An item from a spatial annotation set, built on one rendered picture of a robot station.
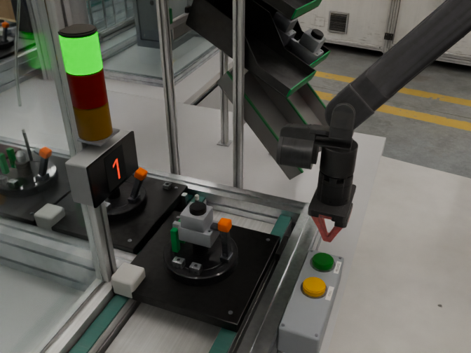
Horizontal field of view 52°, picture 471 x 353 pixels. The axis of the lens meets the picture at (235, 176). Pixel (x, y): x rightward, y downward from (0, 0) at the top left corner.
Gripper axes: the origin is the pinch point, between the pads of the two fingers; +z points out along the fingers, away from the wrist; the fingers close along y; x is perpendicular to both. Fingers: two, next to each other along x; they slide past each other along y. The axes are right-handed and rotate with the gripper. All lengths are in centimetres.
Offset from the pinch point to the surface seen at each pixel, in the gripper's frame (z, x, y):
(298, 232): 6.5, -7.0, -7.3
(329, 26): 79, -79, -421
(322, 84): 103, -63, -327
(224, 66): -9, -42, -53
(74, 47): -37, -33, 20
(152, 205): 5.5, -38.9, -3.6
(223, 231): -3.6, -16.6, 9.3
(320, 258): 5.3, -0.7, 0.3
